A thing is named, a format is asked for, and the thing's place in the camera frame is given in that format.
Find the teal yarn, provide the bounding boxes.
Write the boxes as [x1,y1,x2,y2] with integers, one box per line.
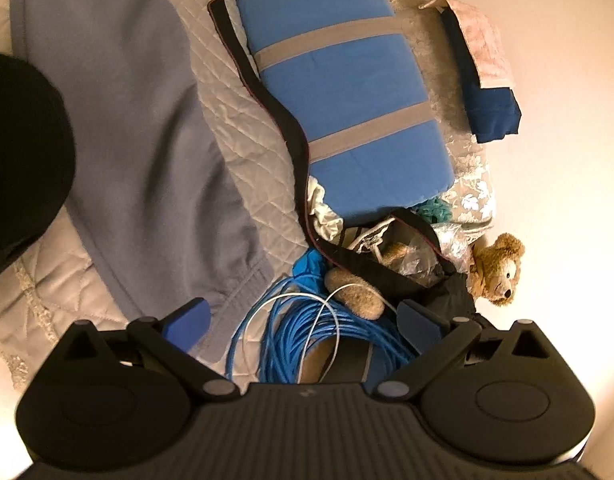
[412,195,456,224]

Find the beige lace cloth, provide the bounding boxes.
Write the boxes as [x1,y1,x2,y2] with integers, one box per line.
[382,0,498,262]

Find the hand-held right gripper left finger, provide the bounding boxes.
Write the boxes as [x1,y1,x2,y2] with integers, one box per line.
[62,297,237,402]

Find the clear plastic bag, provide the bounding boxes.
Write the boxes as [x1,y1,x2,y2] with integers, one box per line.
[397,230,447,277]

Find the brown plush toy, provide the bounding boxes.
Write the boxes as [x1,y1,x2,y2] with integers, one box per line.
[324,267,386,321]

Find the cream quilted bedspread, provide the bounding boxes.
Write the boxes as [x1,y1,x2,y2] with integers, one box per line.
[0,0,314,397]

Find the white cloth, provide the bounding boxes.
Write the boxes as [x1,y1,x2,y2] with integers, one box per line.
[307,176,346,242]

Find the black strap with red edge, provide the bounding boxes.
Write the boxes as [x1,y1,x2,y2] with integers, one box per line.
[207,0,349,262]

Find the bright blue cloth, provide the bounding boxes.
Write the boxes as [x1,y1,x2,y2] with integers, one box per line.
[292,251,334,282]

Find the navy blue cloth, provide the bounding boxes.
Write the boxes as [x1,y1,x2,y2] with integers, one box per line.
[439,10,522,144]

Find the grey sweatpants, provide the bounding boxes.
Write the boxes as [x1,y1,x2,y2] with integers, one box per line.
[10,0,276,364]

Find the white cable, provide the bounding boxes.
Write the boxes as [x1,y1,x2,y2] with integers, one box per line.
[229,280,399,377]

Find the black bag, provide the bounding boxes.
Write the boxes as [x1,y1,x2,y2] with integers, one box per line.
[317,210,480,322]

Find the blue cable coil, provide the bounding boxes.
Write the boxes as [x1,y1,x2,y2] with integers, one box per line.
[224,260,419,387]

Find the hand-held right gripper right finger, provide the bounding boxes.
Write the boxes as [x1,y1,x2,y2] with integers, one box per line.
[373,299,546,402]

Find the blue pillow with grey stripes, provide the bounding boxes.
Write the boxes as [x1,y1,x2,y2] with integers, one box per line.
[234,0,456,227]

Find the person's black clothing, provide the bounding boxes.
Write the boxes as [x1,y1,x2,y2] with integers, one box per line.
[0,50,78,284]

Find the white cord bundle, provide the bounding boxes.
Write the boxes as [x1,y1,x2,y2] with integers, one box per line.
[347,225,389,257]

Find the pink floral cloth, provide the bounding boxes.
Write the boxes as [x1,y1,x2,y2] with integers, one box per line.
[419,0,516,92]

